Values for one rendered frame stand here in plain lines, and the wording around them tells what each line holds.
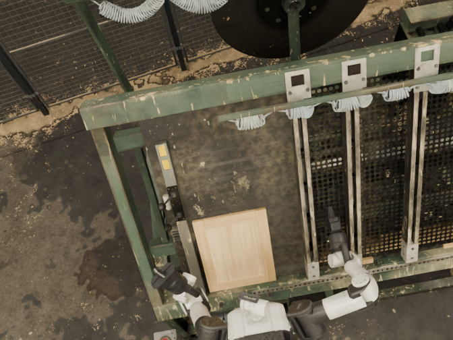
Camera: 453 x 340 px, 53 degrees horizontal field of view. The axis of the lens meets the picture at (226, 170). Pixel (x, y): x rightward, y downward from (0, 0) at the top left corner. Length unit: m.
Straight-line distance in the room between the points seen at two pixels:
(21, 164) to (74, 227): 0.88
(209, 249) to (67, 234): 1.86
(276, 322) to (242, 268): 0.53
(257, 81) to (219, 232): 0.83
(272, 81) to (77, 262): 2.49
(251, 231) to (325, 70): 0.90
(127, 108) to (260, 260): 1.09
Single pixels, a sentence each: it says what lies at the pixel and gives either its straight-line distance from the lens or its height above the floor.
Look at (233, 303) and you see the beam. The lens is 2.61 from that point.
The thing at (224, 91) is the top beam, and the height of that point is 1.93.
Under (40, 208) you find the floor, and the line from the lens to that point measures 4.20.
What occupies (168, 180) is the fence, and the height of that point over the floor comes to 1.56.
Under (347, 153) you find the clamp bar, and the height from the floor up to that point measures 1.56.
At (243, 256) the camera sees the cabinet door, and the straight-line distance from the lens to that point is 2.43.
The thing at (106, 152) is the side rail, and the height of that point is 1.74.
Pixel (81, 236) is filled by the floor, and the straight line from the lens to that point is 3.93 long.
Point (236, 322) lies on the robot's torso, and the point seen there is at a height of 1.34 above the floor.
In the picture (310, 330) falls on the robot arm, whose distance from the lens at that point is 2.09.
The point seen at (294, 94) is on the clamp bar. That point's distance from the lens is 1.90.
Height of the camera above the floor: 3.37
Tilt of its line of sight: 61 degrees down
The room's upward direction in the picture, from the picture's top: 12 degrees counter-clockwise
